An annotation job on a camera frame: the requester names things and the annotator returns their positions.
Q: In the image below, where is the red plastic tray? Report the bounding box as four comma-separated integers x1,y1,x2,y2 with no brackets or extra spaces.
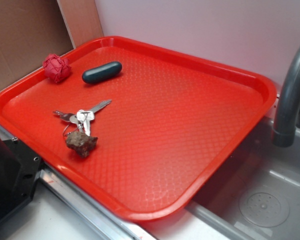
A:
0,36,277,222

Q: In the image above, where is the small silver key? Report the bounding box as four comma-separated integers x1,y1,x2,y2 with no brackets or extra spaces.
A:
77,110,95,136

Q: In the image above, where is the brown rough rock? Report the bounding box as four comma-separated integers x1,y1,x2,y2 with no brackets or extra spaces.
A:
65,131,98,158

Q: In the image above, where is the dark teal oblong case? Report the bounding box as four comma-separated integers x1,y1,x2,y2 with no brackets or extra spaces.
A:
81,61,123,84

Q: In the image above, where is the dark-headed silver key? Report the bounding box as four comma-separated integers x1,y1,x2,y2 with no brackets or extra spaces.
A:
52,110,78,124

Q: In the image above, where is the grey curved faucet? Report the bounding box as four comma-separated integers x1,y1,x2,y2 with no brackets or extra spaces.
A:
271,47,300,148

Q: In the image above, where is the grey plastic sink basin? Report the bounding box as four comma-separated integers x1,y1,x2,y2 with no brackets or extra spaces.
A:
187,119,300,240

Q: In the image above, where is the round sink drain cover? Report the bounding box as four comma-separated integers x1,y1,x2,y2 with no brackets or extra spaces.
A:
239,186,290,228

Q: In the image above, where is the brown cardboard panel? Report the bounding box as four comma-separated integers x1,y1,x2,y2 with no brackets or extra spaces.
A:
0,0,73,91

